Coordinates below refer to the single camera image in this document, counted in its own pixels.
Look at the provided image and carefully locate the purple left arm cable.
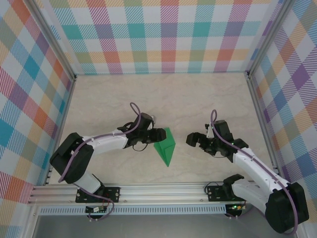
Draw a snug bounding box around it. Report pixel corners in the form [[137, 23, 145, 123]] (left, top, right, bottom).
[[58, 102, 142, 222]]

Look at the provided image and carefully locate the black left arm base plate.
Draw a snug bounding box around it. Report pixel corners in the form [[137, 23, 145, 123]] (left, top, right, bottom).
[[75, 185, 121, 203]]

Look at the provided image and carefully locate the aluminium frame rail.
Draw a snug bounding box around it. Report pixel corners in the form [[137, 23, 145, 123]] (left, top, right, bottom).
[[28, 182, 302, 205]]

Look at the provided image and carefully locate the right controller circuit board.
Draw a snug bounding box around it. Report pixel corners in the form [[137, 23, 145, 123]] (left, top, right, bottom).
[[225, 203, 246, 211]]

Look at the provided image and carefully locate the slotted grey cable duct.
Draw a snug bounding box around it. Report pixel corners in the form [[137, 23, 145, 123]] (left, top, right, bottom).
[[39, 204, 227, 215]]

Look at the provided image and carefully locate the aluminium corner post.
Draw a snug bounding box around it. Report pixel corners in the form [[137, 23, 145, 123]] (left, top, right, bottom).
[[245, 0, 297, 80], [26, 0, 77, 81]]

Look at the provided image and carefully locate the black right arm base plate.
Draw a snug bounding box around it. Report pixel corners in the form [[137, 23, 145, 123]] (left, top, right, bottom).
[[207, 185, 253, 202]]

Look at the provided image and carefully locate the grey metal panel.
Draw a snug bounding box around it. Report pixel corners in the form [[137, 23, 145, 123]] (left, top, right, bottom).
[[32, 214, 298, 238]]

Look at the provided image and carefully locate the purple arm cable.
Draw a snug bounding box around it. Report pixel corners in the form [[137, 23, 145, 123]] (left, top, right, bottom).
[[58, 102, 142, 222], [210, 110, 298, 235]]

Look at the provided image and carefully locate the green paper sheet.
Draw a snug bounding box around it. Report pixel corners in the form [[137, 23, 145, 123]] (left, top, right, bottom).
[[153, 127, 177, 166]]

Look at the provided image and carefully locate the aluminium side rail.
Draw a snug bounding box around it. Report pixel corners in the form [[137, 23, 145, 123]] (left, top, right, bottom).
[[246, 73, 283, 183], [43, 74, 77, 186]]

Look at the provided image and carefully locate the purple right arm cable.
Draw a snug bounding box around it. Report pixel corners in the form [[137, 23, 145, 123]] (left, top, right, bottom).
[[210, 110, 298, 235]]

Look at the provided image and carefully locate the controller circuit board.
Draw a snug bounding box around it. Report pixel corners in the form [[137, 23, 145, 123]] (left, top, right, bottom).
[[85, 205, 107, 213], [225, 203, 246, 211]]

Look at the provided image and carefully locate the left controller circuit board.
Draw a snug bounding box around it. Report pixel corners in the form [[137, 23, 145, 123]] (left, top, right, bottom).
[[85, 205, 107, 213]]

